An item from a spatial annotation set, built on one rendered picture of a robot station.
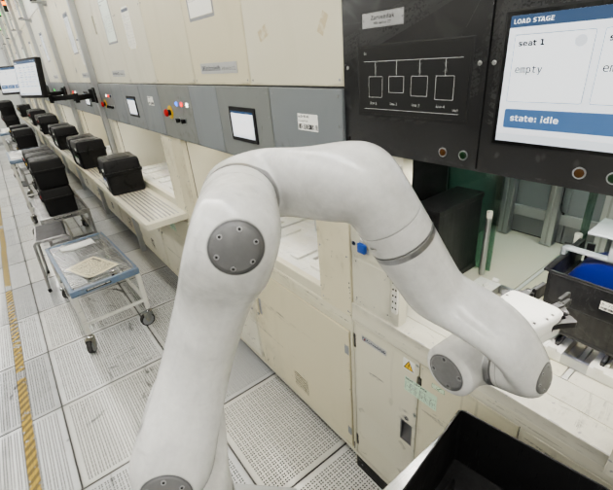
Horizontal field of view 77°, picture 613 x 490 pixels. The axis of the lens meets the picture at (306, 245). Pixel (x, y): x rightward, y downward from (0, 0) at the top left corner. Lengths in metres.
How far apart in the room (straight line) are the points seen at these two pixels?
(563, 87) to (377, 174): 0.44
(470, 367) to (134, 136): 3.47
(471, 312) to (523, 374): 0.11
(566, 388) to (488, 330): 0.63
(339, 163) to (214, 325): 0.25
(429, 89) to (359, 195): 0.52
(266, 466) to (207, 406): 1.44
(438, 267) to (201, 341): 0.32
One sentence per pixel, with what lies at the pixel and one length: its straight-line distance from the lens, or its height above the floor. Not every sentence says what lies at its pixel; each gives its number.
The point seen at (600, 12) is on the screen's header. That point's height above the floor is 1.67.
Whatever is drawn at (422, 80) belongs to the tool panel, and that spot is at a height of 1.58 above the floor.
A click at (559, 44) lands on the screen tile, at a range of 0.82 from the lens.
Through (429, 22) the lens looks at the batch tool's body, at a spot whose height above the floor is 1.69.
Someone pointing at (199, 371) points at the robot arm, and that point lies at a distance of 0.56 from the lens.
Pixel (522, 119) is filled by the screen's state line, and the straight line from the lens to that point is 0.84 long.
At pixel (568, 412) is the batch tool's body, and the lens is 1.14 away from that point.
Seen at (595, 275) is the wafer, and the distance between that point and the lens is 1.23.
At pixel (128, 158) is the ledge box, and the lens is 3.23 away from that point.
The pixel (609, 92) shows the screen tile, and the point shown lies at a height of 1.56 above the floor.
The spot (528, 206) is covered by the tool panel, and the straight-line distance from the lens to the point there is 1.90.
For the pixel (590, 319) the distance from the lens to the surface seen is 1.18.
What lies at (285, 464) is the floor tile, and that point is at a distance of 2.01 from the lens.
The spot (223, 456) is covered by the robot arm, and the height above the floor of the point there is 1.02.
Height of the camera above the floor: 1.65
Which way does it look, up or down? 26 degrees down
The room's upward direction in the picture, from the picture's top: 5 degrees counter-clockwise
